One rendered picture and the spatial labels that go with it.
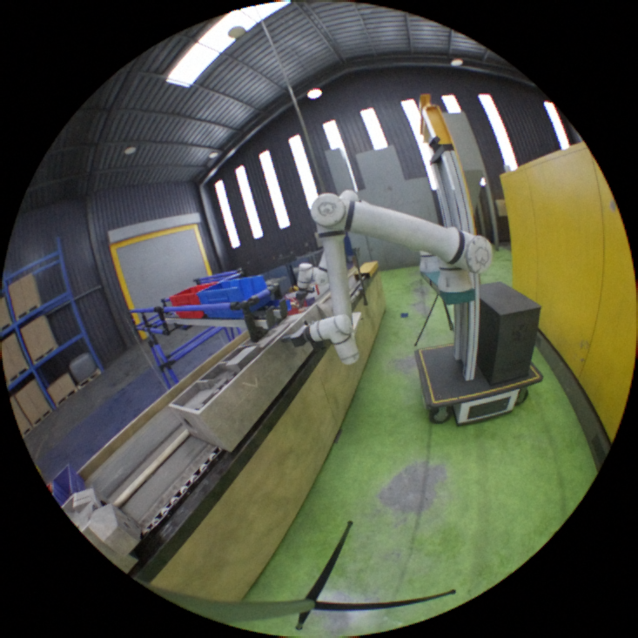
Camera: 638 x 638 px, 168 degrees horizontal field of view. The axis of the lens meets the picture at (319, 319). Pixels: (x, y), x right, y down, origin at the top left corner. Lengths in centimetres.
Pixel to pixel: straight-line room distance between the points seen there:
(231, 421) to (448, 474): 128
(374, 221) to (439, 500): 146
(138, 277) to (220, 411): 1106
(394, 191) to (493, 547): 702
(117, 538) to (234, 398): 69
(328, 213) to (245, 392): 73
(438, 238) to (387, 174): 732
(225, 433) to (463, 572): 134
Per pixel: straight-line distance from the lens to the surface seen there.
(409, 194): 679
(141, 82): 967
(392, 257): 681
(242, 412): 88
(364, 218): 78
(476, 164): 865
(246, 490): 101
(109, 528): 82
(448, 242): 88
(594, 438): 199
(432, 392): 155
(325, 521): 149
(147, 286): 1173
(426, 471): 155
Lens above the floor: 139
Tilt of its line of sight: 20 degrees down
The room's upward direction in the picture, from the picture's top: 16 degrees counter-clockwise
